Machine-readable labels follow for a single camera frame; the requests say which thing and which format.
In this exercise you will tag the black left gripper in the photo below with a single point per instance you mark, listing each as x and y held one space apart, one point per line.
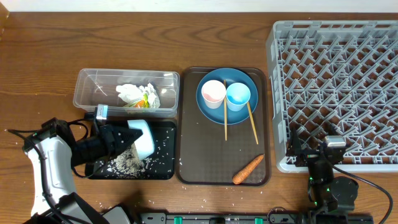
109 140

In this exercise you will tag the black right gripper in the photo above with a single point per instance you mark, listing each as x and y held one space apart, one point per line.
295 149

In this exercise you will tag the light blue rice bowl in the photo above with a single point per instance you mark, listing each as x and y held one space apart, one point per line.
145 144

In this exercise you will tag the pile of white rice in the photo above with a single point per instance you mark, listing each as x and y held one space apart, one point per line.
130 161

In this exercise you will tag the white tissue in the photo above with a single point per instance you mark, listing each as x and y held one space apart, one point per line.
129 92

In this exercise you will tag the green food wrapper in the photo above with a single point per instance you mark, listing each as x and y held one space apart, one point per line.
149 100

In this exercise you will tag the wooden chopstick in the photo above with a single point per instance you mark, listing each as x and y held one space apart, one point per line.
252 122
225 114

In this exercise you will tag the orange carrot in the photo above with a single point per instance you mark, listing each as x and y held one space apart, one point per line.
246 171

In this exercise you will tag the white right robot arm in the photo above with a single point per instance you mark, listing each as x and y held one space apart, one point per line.
333 196

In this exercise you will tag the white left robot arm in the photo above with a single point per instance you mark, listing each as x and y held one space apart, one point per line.
54 153

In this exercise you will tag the clear plastic waste bin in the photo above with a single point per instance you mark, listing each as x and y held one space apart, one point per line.
98 86

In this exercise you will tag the grey plastic dishwasher rack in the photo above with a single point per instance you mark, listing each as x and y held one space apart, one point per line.
335 73

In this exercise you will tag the black plastic tray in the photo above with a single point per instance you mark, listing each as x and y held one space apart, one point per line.
164 146

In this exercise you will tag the brown serving tray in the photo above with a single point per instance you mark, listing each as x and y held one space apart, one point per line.
204 157

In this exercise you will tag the light blue plastic cup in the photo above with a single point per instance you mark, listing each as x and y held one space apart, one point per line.
237 96

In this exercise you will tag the pink plastic cup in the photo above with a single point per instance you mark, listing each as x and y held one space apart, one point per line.
213 93

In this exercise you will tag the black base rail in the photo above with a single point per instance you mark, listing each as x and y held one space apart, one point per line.
272 218

